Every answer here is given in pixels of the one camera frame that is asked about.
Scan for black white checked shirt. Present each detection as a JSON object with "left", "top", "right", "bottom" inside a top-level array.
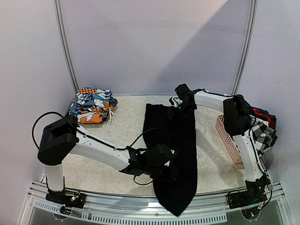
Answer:
[{"left": 250, "top": 115, "right": 277, "bottom": 155}]

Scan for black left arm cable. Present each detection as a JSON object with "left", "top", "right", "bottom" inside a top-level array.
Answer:
[{"left": 31, "top": 111, "right": 169, "bottom": 186}]

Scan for red black plaid shirt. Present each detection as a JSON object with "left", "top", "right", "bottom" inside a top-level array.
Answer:
[{"left": 250, "top": 108, "right": 277, "bottom": 129}]

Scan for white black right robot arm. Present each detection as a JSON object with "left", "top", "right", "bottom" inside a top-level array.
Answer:
[{"left": 170, "top": 83, "right": 270, "bottom": 204}]

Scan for pink plastic laundry basket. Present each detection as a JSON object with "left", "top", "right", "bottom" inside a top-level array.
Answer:
[{"left": 215, "top": 115, "right": 244, "bottom": 170}]

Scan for aluminium frame post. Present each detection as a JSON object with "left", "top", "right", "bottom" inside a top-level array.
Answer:
[
  {"left": 53, "top": 0, "right": 79, "bottom": 92},
  {"left": 231, "top": 0, "right": 257, "bottom": 95}
]

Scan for left aluminium frame post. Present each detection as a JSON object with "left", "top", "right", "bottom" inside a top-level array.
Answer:
[{"left": 53, "top": 0, "right": 79, "bottom": 92}]

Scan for right aluminium frame post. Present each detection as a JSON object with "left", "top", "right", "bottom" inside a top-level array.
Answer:
[{"left": 231, "top": 0, "right": 257, "bottom": 95}]

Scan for front aluminium rail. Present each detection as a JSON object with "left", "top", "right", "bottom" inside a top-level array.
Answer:
[{"left": 21, "top": 181, "right": 293, "bottom": 225}]

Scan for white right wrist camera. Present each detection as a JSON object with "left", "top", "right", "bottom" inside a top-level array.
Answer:
[{"left": 169, "top": 97, "right": 179, "bottom": 107}]

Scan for black t-shirt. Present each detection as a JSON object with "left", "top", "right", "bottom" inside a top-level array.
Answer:
[{"left": 142, "top": 103, "right": 197, "bottom": 218}]

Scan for colourful patterned folded shorts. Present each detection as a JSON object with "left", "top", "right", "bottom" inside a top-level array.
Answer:
[{"left": 69, "top": 86, "right": 118, "bottom": 124}]

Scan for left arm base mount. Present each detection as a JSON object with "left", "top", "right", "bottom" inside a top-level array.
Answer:
[{"left": 45, "top": 189, "right": 87, "bottom": 209}]

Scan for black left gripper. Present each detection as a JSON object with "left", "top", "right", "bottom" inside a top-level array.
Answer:
[{"left": 145, "top": 165, "right": 181, "bottom": 185}]

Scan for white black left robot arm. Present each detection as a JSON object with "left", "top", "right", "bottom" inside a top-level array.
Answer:
[{"left": 37, "top": 116, "right": 179, "bottom": 203}]

